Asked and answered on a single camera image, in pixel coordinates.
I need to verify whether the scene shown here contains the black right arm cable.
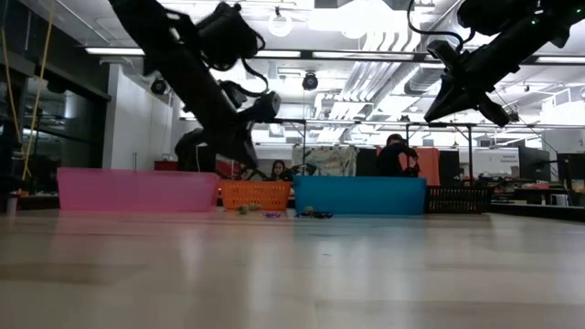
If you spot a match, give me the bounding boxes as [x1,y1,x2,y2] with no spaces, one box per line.
[405,0,467,52]

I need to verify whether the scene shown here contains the colourful patchwork banner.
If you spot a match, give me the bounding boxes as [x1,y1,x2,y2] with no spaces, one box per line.
[292,144,360,177]

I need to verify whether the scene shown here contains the person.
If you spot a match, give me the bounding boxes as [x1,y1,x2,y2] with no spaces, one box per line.
[376,133,420,178]
[268,159,290,183]

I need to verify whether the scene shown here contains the orange panel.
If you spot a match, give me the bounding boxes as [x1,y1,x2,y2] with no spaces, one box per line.
[413,146,441,186]

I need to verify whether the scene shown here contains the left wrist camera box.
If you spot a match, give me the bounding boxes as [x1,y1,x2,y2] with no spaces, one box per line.
[253,90,282,123]

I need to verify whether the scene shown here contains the black overhead camera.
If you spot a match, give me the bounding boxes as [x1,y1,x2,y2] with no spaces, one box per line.
[301,71,320,92]

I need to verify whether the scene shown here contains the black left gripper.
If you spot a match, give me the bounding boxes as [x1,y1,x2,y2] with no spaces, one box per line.
[175,77,260,173]

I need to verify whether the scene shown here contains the black plastic basket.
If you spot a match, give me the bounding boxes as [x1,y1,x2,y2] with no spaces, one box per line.
[425,185,495,215]

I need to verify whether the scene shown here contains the black computer monitor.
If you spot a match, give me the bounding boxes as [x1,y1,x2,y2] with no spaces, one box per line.
[518,145,552,183]
[556,153,585,182]

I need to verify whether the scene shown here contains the pink plastic bin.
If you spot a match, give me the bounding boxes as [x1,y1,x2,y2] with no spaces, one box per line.
[56,166,219,213]

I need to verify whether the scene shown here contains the blue plastic bin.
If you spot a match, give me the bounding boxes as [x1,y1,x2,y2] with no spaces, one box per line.
[292,175,428,217]

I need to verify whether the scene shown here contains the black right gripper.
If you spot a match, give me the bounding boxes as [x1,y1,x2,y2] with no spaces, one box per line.
[424,48,522,128]

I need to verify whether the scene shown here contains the orange plastic basket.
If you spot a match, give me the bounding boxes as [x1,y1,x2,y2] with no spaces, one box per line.
[217,179,293,212]

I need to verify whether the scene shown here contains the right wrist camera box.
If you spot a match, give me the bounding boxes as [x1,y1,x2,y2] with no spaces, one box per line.
[426,38,463,70]

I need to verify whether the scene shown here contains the yellow cable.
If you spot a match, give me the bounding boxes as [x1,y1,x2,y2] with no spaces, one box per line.
[0,0,57,184]

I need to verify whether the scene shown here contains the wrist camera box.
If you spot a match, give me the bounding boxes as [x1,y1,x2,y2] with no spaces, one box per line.
[426,38,463,70]
[253,90,282,123]

